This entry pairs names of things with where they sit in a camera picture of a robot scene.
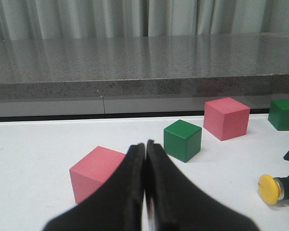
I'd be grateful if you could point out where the grey stone counter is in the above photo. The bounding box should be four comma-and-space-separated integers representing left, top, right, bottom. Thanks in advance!
0, 33, 289, 117

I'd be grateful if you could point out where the left green cube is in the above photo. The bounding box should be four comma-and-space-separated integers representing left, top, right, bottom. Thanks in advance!
163, 119, 202, 163

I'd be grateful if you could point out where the pink cube near counter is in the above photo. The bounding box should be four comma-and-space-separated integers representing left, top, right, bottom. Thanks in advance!
203, 97, 250, 141

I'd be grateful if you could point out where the yellow push button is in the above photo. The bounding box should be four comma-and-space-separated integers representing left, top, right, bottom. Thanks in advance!
258, 174, 289, 205

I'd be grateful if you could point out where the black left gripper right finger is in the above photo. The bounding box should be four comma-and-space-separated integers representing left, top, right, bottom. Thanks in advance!
145, 140, 259, 231

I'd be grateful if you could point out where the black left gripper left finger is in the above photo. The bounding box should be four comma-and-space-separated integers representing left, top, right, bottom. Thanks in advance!
44, 143, 145, 231

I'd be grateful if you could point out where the grey curtain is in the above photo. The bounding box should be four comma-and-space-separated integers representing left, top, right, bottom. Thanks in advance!
0, 0, 289, 40

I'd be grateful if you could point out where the green cube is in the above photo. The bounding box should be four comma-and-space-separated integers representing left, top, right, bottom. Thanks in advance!
268, 99, 289, 131
163, 119, 202, 163

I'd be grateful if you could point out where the right green cube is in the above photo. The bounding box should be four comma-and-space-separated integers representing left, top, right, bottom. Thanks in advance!
268, 99, 289, 131

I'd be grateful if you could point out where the pink cube near gripper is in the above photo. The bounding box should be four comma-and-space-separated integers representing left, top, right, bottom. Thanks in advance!
69, 146, 125, 204

